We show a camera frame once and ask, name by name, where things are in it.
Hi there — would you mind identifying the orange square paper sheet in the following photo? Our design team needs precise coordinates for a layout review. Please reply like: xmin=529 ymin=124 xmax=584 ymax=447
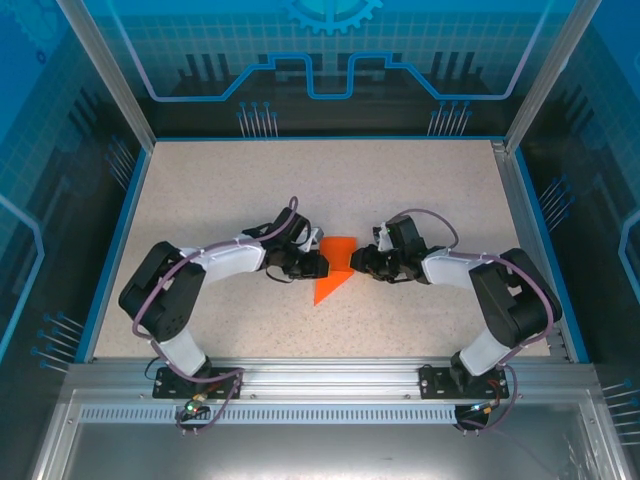
xmin=313 ymin=234 xmax=359 ymax=307

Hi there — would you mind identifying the sheet metal tray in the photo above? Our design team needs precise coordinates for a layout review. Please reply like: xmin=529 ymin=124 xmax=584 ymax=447
xmin=29 ymin=388 xmax=629 ymax=480

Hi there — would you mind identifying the aluminium mounting rail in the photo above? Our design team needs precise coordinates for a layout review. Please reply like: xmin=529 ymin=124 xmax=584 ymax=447
xmin=64 ymin=357 xmax=599 ymax=401

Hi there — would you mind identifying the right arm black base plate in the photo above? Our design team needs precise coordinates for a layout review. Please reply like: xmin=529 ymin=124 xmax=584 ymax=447
xmin=418 ymin=363 xmax=511 ymax=400

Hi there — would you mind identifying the aluminium side rail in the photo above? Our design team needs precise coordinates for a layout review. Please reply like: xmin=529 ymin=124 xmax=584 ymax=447
xmin=491 ymin=140 xmax=572 ymax=362

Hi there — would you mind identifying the slotted grey cable duct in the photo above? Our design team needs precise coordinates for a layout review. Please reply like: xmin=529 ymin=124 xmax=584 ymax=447
xmin=78 ymin=405 xmax=464 ymax=426

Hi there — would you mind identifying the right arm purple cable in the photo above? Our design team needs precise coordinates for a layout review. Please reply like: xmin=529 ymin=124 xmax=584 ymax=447
xmin=392 ymin=208 xmax=555 ymax=435

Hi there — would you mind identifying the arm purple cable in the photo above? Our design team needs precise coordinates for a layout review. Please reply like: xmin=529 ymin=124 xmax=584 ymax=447
xmin=130 ymin=195 xmax=250 ymax=436
xmin=392 ymin=208 xmax=555 ymax=435

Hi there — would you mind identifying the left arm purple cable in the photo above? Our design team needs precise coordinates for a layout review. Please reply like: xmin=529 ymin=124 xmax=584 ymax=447
xmin=130 ymin=195 xmax=250 ymax=436

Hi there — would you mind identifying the right arm lit cable connector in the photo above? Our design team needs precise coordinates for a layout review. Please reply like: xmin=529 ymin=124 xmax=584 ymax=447
xmin=467 ymin=398 xmax=502 ymax=416

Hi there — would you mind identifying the arm lit cable connector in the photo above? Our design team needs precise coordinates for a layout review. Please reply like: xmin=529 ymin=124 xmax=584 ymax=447
xmin=467 ymin=398 xmax=502 ymax=416
xmin=182 ymin=393 xmax=210 ymax=417

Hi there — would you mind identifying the blue table border frame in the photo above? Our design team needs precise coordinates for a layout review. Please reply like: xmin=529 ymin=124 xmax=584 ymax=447
xmin=73 ymin=133 xmax=592 ymax=365

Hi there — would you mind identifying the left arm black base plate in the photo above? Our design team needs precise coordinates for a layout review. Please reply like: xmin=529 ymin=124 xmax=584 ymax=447
xmin=152 ymin=364 xmax=245 ymax=401

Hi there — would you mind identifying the left arm lit cable connector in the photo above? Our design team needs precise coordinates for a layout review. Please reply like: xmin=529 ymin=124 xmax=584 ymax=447
xmin=182 ymin=393 xmax=210 ymax=417

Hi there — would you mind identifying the blue printed enclosure panel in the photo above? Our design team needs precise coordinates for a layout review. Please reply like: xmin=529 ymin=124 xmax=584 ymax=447
xmin=519 ymin=0 xmax=640 ymax=480
xmin=0 ymin=0 xmax=146 ymax=480
xmin=79 ymin=0 xmax=576 ymax=139

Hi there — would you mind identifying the aluminium frame post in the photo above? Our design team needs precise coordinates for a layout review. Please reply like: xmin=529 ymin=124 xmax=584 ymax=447
xmin=503 ymin=0 xmax=600 ymax=154
xmin=53 ymin=0 xmax=157 ymax=150

